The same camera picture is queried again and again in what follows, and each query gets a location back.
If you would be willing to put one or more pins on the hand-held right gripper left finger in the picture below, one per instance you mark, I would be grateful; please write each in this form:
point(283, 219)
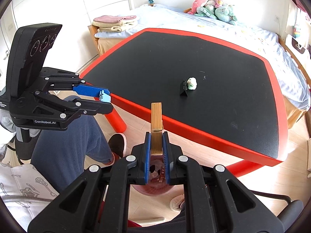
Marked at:
point(147, 160)

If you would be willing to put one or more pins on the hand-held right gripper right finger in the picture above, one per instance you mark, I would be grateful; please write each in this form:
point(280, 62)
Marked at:
point(165, 160)

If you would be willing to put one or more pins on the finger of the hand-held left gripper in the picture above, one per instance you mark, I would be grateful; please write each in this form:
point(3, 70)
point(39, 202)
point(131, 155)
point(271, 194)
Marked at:
point(90, 91)
point(97, 107)

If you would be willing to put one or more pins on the blue plastic clip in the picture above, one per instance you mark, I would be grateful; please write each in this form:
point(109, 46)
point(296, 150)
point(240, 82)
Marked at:
point(105, 98)

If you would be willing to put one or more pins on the pink plastic bin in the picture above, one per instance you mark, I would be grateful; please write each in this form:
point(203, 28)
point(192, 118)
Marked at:
point(155, 191)

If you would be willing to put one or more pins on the golden wooden clip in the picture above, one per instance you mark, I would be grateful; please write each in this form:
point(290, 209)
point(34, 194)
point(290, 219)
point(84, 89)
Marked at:
point(156, 116)

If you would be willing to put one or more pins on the black plastic clip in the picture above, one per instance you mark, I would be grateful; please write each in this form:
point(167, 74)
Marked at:
point(182, 91)

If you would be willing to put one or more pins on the green white tissue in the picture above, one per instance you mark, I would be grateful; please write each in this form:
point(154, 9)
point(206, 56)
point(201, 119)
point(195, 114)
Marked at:
point(192, 83)

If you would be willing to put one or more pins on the person's left hand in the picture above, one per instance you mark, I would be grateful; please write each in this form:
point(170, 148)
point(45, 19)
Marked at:
point(6, 126)

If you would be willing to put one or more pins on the red table leg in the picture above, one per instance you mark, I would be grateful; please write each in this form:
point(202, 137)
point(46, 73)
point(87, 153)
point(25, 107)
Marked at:
point(117, 122)
point(243, 169)

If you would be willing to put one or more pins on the pink white slipper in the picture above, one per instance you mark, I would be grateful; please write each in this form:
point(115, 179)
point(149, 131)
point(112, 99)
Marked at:
point(117, 145)
point(177, 202)

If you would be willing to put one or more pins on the black red-edged table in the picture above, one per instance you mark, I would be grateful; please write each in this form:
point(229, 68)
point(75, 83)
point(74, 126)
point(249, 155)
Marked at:
point(107, 44)

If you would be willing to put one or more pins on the cream folded towel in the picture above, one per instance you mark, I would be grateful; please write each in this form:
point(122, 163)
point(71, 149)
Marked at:
point(116, 26)

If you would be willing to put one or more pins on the pink folded towel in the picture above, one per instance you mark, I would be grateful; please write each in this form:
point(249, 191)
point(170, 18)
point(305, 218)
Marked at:
point(109, 19)

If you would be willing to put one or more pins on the white wardrobe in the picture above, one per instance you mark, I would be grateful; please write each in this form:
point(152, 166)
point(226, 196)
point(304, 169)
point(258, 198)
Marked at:
point(102, 0)

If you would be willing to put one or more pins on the grey printed jacket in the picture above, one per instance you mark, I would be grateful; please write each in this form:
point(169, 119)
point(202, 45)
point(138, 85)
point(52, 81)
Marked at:
point(24, 187)

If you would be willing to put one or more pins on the dark office chair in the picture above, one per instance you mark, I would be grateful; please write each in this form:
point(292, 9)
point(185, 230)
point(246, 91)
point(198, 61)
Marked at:
point(291, 211)

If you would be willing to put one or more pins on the pink plush toy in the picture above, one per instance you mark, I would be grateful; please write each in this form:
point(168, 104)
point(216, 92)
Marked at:
point(200, 3)

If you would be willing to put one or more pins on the green striped plush toy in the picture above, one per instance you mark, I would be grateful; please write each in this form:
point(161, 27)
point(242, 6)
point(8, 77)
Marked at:
point(206, 11)

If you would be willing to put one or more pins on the light blue bedsheet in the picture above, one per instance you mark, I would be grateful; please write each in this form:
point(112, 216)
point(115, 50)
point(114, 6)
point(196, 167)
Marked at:
point(243, 31)

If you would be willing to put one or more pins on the teal plush toy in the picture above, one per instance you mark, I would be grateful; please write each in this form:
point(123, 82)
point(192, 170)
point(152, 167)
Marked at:
point(224, 12)

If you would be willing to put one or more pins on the small pink doll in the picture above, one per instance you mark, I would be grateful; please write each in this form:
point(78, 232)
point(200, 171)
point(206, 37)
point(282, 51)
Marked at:
point(218, 2)

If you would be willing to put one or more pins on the white tote bag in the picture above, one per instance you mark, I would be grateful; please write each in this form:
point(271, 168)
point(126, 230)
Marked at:
point(295, 46)

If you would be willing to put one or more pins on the colourful heart bag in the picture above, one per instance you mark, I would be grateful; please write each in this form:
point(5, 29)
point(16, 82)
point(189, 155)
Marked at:
point(297, 31)

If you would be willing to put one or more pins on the pink hat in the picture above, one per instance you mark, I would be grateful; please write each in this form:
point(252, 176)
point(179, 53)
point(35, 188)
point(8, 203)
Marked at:
point(301, 4)

